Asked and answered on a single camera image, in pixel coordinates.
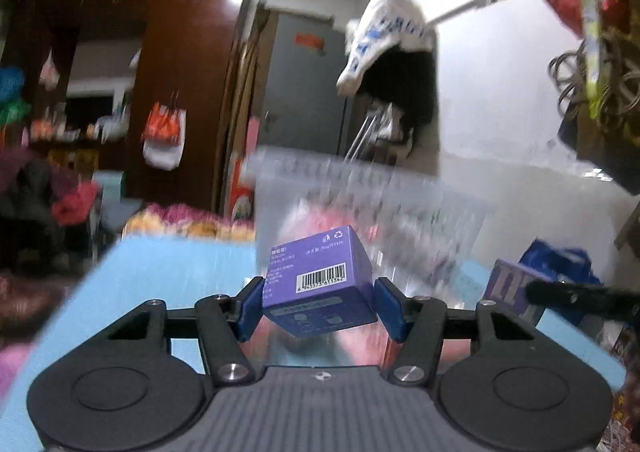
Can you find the purple cardboard box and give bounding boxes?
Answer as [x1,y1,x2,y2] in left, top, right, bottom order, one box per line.
[262,226,376,338]

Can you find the clear bag purple box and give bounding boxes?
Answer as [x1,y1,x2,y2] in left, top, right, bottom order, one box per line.
[482,259,550,326]

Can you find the blue plastic bag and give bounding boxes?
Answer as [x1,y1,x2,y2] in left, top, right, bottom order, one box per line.
[520,238,602,286]

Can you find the translucent white plastic basket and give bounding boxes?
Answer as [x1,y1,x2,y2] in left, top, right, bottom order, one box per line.
[241,146,490,295]

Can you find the yellow floral bedsheet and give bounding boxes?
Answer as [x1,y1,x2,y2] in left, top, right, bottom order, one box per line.
[122,203,255,243]

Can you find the olive brown hanging bag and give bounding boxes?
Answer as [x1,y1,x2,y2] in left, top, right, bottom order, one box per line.
[548,2,639,195]

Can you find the orange white hanging bag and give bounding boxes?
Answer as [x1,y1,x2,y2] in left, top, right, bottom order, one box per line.
[141,102,186,172]

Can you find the metal crutches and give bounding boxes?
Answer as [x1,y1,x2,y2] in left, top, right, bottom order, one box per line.
[344,101,397,163]

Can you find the grey metal door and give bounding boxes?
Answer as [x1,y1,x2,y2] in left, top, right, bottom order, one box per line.
[258,13,347,155]

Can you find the black hanging garment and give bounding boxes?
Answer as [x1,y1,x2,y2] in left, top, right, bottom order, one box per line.
[357,46,437,164]

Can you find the white hoodie with blue letters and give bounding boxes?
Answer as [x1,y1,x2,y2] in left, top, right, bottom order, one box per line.
[336,0,434,97]

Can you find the dark red wooden wardrobe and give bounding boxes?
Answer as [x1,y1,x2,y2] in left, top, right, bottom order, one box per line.
[1,0,250,210]

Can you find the coiled grey rope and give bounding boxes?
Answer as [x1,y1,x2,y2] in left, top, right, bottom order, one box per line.
[546,26,640,118]

